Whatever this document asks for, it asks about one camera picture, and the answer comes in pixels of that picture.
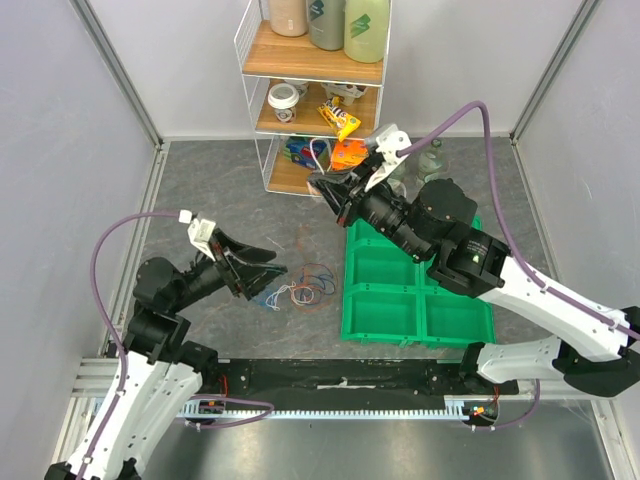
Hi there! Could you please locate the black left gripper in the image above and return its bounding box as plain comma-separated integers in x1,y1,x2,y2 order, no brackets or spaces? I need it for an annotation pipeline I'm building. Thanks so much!
170,226,288,310

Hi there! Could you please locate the white cable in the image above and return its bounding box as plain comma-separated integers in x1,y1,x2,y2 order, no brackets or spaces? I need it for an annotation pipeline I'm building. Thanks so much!
264,282,316,312
308,138,334,174

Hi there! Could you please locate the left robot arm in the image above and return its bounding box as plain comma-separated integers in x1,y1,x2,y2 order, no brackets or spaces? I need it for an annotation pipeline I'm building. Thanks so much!
45,219,287,479

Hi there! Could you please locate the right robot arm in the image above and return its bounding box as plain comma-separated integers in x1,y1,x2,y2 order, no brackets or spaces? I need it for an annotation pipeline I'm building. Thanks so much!
308,155,639,398

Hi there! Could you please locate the orange sponge package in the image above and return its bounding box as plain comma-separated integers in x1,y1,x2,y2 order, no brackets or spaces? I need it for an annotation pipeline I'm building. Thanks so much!
328,139,369,172

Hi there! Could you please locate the left glass bottle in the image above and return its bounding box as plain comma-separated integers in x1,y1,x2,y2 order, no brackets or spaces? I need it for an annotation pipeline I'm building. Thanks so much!
388,162,407,196

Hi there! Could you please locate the glass bottle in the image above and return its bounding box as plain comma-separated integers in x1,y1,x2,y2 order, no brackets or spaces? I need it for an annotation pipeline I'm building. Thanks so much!
388,162,407,196
417,138,445,186

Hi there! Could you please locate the yellow candy bag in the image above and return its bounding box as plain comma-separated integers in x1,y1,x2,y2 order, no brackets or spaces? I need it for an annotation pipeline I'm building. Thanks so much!
317,96,361,142

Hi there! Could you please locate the right glass bottle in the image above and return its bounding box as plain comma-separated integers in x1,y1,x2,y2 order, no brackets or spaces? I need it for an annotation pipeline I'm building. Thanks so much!
417,138,445,186

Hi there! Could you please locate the white yogurt cup pack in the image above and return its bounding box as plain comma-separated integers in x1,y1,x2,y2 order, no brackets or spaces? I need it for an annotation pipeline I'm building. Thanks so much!
320,82,369,106

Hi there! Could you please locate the white paper coffee cup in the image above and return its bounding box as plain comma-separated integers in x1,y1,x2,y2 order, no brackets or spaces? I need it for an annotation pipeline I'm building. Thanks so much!
267,82,300,123

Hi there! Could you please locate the green compartment bin tray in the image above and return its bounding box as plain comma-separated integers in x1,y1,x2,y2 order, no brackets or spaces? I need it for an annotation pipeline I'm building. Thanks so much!
341,220,496,349

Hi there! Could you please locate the light green bottle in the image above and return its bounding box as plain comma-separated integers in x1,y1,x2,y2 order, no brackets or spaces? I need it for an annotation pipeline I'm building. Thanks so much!
344,0,390,63

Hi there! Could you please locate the grey green bottle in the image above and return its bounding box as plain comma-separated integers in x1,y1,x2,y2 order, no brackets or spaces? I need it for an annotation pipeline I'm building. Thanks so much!
308,0,346,51

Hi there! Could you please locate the beige bottle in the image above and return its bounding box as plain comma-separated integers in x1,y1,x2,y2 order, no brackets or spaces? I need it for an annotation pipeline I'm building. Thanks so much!
268,0,308,37

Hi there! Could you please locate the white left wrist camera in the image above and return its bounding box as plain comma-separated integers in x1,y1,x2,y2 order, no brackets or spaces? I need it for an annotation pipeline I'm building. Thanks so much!
178,209,216,261

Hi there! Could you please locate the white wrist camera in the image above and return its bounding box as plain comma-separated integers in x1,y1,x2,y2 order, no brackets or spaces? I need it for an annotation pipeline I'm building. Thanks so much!
364,123,412,192
178,209,216,261

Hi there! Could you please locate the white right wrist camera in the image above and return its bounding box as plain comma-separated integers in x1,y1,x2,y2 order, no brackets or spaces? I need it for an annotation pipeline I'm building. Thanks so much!
364,123,412,192

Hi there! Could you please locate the white wire wooden shelf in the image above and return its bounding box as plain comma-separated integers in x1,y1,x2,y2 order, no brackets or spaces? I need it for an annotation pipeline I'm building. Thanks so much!
234,1,387,196

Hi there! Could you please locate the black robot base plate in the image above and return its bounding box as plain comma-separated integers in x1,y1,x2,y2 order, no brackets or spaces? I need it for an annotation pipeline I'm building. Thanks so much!
201,359,519,397

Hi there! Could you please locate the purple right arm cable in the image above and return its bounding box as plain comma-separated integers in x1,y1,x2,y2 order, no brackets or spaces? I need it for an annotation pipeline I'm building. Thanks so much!
399,100,640,432

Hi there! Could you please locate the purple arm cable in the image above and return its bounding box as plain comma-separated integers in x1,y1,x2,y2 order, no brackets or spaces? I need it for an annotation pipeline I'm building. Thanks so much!
399,100,640,432
74,210,276,480

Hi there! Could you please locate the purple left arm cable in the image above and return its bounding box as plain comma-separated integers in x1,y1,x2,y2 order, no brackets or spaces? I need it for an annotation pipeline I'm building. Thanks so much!
74,210,276,480

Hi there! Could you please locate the white slotted cable duct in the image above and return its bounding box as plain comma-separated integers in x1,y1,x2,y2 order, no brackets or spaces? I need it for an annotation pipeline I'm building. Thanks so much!
176,397,470,422

